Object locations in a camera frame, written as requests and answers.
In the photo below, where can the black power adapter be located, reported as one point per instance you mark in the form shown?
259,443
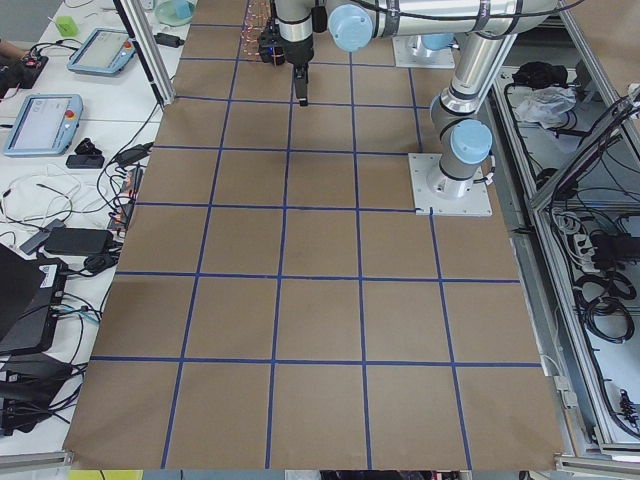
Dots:
78,241

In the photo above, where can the blue teach pendant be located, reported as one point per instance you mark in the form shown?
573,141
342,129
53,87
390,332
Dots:
104,53
45,126

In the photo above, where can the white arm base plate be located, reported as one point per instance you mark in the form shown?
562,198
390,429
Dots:
438,60
436,194

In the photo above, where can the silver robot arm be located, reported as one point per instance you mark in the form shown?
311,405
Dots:
491,27
426,44

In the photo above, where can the blue teach pendant near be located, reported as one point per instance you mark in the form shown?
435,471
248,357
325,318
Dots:
45,126

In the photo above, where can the blue teach pendant far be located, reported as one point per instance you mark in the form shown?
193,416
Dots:
104,53

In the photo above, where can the black small device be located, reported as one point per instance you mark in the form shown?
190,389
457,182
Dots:
86,156

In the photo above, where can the green bowl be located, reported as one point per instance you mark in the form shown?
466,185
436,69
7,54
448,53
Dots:
174,13

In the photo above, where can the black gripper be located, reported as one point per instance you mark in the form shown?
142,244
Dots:
298,53

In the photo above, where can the copper wire wine basket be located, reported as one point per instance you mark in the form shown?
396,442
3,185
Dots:
255,30

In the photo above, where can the white crumpled cloth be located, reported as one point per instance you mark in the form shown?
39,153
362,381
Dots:
548,107

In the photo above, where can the black laptop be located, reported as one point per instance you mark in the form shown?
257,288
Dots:
30,291

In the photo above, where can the aluminium frame post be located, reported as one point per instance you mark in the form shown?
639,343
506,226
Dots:
140,32

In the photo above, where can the green box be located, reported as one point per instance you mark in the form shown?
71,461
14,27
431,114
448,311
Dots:
66,26

